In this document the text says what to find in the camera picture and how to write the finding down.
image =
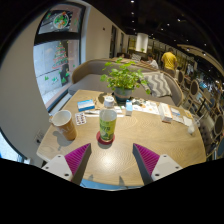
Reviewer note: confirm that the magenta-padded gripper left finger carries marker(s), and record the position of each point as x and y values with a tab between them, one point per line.
77	158

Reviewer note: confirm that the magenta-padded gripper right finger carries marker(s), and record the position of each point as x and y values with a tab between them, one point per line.
146	159

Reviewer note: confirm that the green-label clear drink bottle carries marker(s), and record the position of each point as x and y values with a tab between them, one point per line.
108	125

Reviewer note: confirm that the flat round red coaster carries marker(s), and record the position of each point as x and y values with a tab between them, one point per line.
99	139

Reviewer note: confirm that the tan ceramic mug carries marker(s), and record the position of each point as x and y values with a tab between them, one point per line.
66	128

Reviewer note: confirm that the pill blister pack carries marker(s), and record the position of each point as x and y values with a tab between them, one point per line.
80	118

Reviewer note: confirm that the white rectangular box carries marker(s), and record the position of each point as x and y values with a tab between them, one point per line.
165	112

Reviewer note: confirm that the blue white booklet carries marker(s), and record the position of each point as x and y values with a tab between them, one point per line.
176	115

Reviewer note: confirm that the flat blue white box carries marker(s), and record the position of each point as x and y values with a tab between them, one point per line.
86	105

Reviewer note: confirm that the white paper napkin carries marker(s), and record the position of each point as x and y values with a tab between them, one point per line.
186	121

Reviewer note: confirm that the clear plastic cup with straw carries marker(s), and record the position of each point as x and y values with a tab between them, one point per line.
192	128

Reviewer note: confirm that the yellow card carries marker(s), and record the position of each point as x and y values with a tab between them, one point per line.
188	114

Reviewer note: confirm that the grey tufted chair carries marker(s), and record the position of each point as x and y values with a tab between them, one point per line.
206	133

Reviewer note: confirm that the grey curved sofa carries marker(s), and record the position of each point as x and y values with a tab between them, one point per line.
85	86

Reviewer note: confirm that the grey zigzag cushion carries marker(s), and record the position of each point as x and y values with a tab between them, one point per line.
158	83

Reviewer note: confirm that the green potted plant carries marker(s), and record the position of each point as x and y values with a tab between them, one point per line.
123	78

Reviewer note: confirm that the group of round-back chairs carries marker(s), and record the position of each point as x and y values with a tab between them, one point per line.
194	88

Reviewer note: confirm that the person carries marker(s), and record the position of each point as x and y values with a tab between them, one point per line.
169	61
120	55
152	62

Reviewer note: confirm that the white round pillar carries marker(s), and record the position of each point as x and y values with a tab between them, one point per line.
141	42

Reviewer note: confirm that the group of ceiling spotlights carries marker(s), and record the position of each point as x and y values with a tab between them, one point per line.
132	1

